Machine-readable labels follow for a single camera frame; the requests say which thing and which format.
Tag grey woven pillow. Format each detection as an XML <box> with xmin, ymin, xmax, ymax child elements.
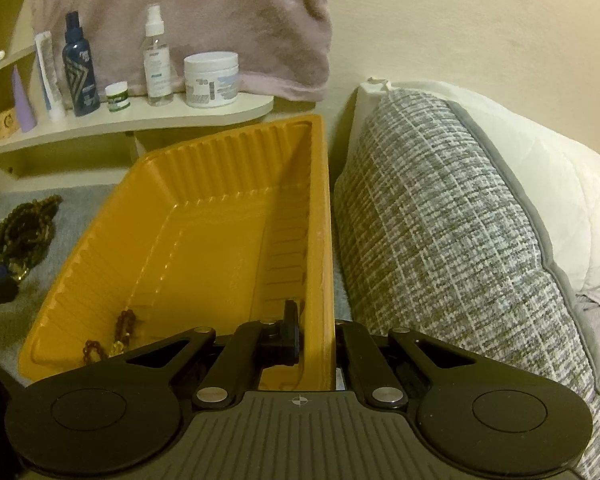
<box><xmin>332</xmin><ymin>89</ymin><xmax>600</xmax><ymax>479</ymax></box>

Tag dark blue bottle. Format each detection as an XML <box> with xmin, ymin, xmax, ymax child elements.
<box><xmin>62</xmin><ymin>11</ymin><xmax>100</xmax><ymax>117</ymax></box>

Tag small cardboard box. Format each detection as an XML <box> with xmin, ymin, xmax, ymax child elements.
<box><xmin>0</xmin><ymin>107</ymin><xmax>20</xmax><ymax>141</ymax></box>

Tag cream corner shelf unit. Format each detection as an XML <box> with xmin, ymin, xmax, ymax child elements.
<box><xmin>0</xmin><ymin>0</ymin><xmax>274</xmax><ymax>192</ymax></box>

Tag mauve hanging towel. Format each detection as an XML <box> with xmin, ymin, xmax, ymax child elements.
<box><xmin>31</xmin><ymin>0</ymin><xmax>332</xmax><ymax>102</ymax></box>

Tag brown wooden bead necklace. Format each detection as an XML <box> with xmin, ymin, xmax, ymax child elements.
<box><xmin>0</xmin><ymin>194</ymin><xmax>65</xmax><ymax>281</ymax></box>

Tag white blue tube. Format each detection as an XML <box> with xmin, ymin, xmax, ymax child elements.
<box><xmin>34</xmin><ymin>30</ymin><xmax>66</xmax><ymax>122</ymax></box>

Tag lilac tube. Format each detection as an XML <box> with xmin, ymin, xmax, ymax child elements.
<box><xmin>12</xmin><ymin>66</ymin><xmax>36</xmax><ymax>132</ymax></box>

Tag red bead bracelet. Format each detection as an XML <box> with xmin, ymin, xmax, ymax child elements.
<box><xmin>82</xmin><ymin>308</ymin><xmax>138</xmax><ymax>363</ymax></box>

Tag small green-label jar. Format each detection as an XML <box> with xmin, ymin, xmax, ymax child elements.
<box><xmin>105</xmin><ymin>81</ymin><xmax>131</xmax><ymax>113</ymax></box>

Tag clear spray bottle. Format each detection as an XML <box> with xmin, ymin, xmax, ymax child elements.
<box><xmin>143</xmin><ymin>3</ymin><xmax>173</xmax><ymax>106</ymax></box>

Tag white quilted pillow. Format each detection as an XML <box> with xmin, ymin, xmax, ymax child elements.
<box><xmin>348</xmin><ymin>79</ymin><xmax>600</xmax><ymax>292</ymax></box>

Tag orange plastic tray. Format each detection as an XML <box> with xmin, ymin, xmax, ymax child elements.
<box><xmin>18</xmin><ymin>115</ymin><xmax>335</xmax><ymax>391</ymax></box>

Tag white cream jar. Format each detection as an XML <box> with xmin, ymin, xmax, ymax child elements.
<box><xmin>184</xmin><ymin>51</ymin><xmax>239</xmax><ymax>108</ymax></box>

